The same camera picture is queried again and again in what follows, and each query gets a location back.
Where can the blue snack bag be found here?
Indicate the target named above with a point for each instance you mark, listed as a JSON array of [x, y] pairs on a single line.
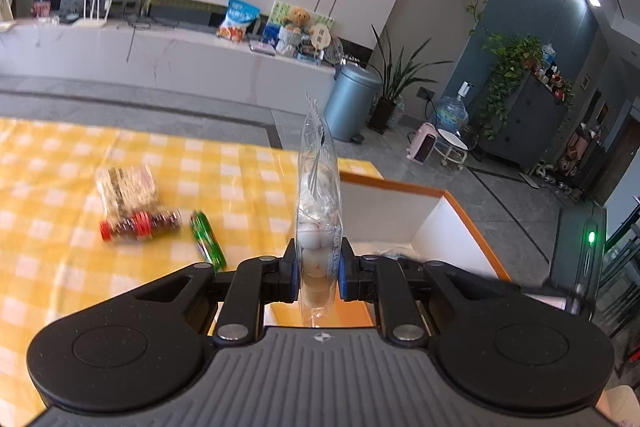
[[239, 19]]

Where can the blue-grey trash can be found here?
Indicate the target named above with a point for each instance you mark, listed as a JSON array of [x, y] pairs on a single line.
[[350, 104]]

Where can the trailing pothos plant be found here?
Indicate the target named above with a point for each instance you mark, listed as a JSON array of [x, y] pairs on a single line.
[[507, 67]]

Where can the round hand fan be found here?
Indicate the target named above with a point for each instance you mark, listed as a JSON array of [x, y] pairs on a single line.
[[320, 38]]

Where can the pink space heater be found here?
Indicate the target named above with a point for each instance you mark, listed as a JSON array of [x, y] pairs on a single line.
[[424, 144]]

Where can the clear bag of white balls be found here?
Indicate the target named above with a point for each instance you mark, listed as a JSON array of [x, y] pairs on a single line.
[[317, 207]]

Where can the orange cardboard box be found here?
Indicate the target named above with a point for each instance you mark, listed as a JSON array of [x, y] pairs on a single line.
[[390, 217]]

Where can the tall leafy potted plant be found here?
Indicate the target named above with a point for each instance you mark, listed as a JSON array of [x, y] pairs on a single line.
[[395, 82]]

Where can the yellow checkered tablecloth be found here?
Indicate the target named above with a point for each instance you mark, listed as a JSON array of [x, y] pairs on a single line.
[[50, 187]]

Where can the blue water jug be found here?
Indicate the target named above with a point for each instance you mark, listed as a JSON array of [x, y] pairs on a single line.
[[452, 112]]

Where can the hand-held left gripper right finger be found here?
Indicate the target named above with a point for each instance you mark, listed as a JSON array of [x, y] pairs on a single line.
[[342, 272]]

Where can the brown teddy bear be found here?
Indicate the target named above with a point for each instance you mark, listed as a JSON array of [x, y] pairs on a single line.
[[295, 29]]

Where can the small cola bottle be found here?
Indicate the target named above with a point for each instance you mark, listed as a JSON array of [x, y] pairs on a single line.
[[140, 224]]

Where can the green snack packet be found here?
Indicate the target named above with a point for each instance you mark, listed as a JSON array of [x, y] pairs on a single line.
[[207, 239]]

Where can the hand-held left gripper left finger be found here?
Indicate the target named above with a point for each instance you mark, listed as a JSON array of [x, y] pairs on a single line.
[[295, 267]]

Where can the white router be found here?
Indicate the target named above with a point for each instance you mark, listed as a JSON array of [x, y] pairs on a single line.
[[92, 17]]

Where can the clear bag with white label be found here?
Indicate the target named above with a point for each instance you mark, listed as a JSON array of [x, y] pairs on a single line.
[[127, 189]]

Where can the dark grey cabinet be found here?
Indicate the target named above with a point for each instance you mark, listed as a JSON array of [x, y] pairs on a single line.
[[525, 127]]

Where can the white round stool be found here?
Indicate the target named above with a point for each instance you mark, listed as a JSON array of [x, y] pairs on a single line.
[[452, 144]]

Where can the white marble television console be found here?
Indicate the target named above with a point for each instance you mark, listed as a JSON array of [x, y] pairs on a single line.
[[175, 57]]

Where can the green and white poster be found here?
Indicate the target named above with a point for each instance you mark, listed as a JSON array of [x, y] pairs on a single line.
[[277, 12]]

